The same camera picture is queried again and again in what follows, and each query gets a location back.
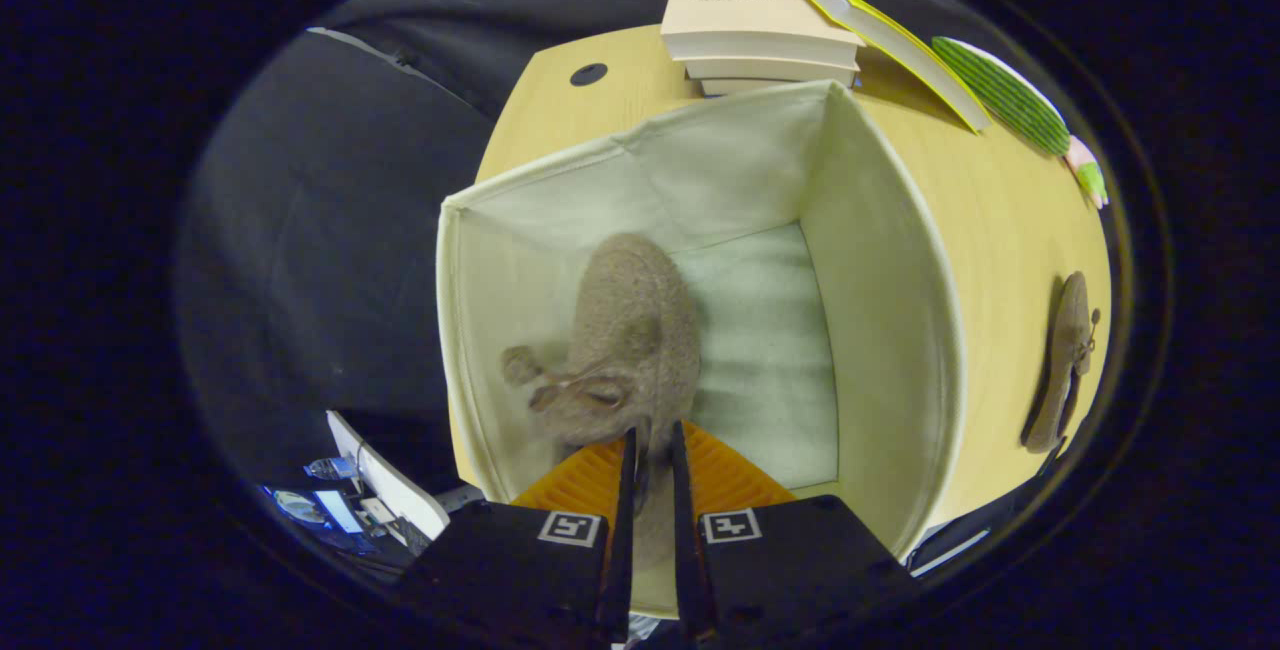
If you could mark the black table grommet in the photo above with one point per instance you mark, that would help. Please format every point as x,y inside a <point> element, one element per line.
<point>588,74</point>

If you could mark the brown fuzzy shoe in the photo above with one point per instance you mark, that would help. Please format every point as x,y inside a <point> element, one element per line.
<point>1070,330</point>
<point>630,310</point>

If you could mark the blue cover book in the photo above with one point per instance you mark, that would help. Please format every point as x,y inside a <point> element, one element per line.
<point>770,87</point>

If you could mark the grey-green fabric storage box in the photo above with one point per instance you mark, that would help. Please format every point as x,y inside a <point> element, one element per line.
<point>880,310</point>

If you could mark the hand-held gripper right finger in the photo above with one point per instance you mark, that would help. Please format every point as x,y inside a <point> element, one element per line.
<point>690,570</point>

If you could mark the watermelon slice plush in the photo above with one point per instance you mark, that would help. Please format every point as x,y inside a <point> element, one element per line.
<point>1010,100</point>

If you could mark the beige cover book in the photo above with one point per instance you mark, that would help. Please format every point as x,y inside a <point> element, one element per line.
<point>740,15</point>

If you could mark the white flat panel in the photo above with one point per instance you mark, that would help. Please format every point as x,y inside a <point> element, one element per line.
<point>400,495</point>

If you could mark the white thin book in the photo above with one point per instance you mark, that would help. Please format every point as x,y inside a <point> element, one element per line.
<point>770,70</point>

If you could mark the pink and green plush toy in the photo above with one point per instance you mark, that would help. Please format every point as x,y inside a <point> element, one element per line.
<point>1090,175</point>

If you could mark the yellow cover book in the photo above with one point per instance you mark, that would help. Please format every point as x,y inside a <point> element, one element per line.
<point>900,45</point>

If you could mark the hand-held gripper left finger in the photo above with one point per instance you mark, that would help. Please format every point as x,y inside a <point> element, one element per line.
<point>620,570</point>

